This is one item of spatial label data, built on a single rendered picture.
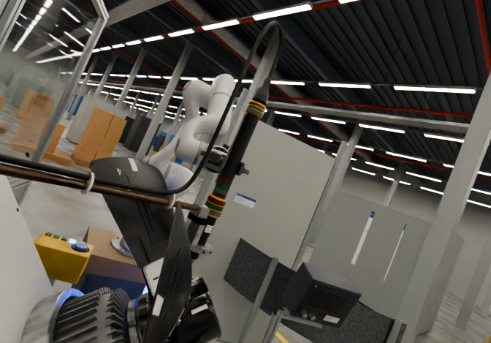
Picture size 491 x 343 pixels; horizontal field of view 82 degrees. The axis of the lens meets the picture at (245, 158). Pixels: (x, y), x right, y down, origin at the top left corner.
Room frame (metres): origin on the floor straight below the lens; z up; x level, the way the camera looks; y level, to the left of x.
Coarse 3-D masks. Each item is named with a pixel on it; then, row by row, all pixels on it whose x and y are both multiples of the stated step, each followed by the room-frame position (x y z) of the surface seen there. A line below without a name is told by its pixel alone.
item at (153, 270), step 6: (162, 258) 0.59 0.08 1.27; (150, 264) 0.57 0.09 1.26; (156, 264) 0.58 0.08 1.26; (144, 270) 0.56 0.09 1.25; (150, 270) 0.57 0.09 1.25; (156, 270) 0.57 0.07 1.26; (150, 276) 0.56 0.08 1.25; (156, 276) 0.57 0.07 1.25; (150, 282) 0.55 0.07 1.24; (156, 282) 0.56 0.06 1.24; (150, 288) 0.55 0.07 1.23
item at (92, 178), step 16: (256, 48) 0.60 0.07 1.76; (240, 80) 0.60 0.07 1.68; (224, 112) 0.60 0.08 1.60; (0, 160) 0.34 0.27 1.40; (16, 160) 0.35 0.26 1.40; (80, 176) 0.42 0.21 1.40; (96, 176) 0.44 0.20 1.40; (192, 176) 0.59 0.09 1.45; (160, 192) 0.54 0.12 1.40; (176, 192) 0.56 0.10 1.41
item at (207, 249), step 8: (200, 208) 0.62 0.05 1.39; (208, 208) 0.64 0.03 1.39; (192, 216) 0.63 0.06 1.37; (200, 216) 0.63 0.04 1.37; (192, 224) 0.65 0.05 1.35; (200, 224) 0.63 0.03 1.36; (192, 232) 0.64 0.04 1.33; (200, 232) 0.64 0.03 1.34; (192, 240) 0.63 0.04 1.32; (192, 248) 0.64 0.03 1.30; (200, 248) 0.64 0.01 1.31; (208, 248) 0.66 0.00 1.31
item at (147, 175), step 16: (96, 160) 0.55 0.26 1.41; (112, 160) 0.59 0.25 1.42; (128, 160) 0.63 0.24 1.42; (112, 176) 0.57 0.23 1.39; (128, 176) 0.61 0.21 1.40; (144, 176) 0.65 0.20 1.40; (160, 176) 0.72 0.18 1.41; (144, 192) 0.62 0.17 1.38; (112, 208) 0.55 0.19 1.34; (128, 208) 0.57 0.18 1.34; (144, 208) 0.60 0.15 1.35; (160, 208) 0.64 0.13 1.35; (128, 224) 0.56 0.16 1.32; (144, 224) 0.59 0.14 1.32; (160, 224) 0.62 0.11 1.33; (128, 240) 0.55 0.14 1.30; (144, 240) 0.57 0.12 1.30; (160, 240) 0.60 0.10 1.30; (144, 256) 0.56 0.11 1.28; (160, 256) 0.59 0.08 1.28
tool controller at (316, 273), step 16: (304, 272) 1.19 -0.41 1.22; (320, 272) 1.21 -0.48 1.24; (288, 288) 1.24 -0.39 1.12; (304, 288) 1.15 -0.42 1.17; (320, 288) 1.14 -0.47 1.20; (336, 288) 1.16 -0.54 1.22; (352, 288) 1.21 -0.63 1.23; (288, 304) 1.20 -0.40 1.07; (304, 304) 1.16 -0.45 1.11; (320, 304) 1.18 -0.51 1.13; (336, 304) 1.19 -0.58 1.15; (352, 304) 1.21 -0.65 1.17; (320, 320) 1.21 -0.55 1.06; (336, 320) 1.23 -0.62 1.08
